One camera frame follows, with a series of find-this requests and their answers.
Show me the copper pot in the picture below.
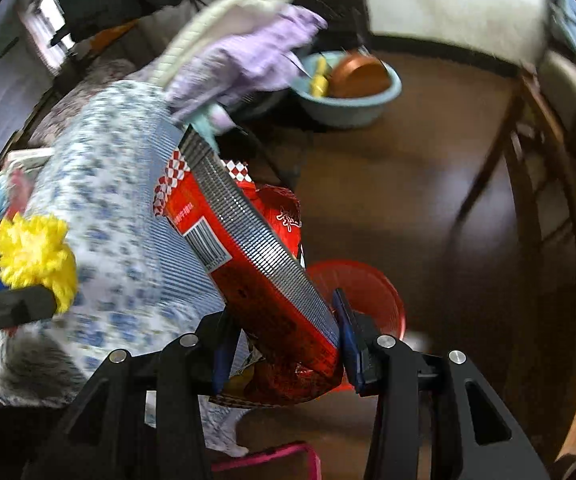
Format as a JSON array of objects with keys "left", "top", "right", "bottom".
[{"left": 329, "top": 52, "right": 391, "bottom": 100}]

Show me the purple folded quilt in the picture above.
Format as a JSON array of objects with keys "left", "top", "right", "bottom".
[{"left": 165, "top": 5, "right": 329, "bottom": 128}]

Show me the blue drawer cabinet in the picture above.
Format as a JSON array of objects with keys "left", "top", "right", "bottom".
[{"left": 553, "top": 0, "right": 576, "bottom": 51}]

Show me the red snack bag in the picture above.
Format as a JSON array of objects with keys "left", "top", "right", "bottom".
[{"left": 154, "top": 130, "right": 346, "bottom": 406}]

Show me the orange cloth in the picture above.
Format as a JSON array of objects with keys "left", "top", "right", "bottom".
[{"left": 92, "top": 20, "right": 138, "bottom": 48}]

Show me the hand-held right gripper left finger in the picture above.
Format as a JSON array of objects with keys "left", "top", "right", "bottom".
[{"left": 22, "top": 310, "right": 241, "bottom": 480}]

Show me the purple floral bedsheet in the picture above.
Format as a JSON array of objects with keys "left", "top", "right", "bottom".
[{"left": 32, "top": 57, "right": 138, "bottom": 146}]

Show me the white pillow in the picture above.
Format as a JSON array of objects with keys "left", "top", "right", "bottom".
[{"left": 148, "top": 0, "right": 303, "bottom": 88}]

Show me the pink rimmed box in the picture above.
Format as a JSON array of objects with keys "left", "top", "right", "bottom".
[{"left": 212, "top": 441, "right": 321, "bottom": 480}]

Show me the yellow plastic item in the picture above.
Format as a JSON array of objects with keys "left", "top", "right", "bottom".
[{"left": 308, "top": 57, "right": 329, "bottom": 97}]

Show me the grey fuzzy cloth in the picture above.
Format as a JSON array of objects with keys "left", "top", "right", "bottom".
[{"left": 0, "top": 330, "right": 93, "bottom": 406}]

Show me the blue floral blanket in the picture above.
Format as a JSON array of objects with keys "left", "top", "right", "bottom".
[{"left": 0, "top": 82, "right": 249, "bottom": 458}]

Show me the red plastic basket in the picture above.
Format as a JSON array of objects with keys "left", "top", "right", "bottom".
[{"left": 305, "top": 260, "right": 407, "bottom": 393}]

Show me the yellow pompom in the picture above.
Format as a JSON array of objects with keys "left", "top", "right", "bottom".
[{"left": 0, "top": 212, "right": 78, "bottom": 316}]

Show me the teal plastic basin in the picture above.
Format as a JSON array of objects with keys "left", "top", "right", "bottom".
[{"left": 288, "top": 51, "right": 403, "bottom": 128}]

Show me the pink white packet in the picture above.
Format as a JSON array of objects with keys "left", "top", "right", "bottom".
[{"left": 0, "top": 149, "right": 56, "bottom": 221}]

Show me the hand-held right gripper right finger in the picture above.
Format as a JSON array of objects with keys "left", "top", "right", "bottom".
[{"left": 332, "top": 287, "right": 551, "bottom": 480}]

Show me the small window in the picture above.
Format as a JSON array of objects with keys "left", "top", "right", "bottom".
[{"left": 30, "top": 0, "right": 76, "bottom": 73}]

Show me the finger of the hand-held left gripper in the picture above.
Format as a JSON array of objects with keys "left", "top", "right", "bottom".
[{"left": 0, "top": 284, "right": 59, "bottom": 346}]

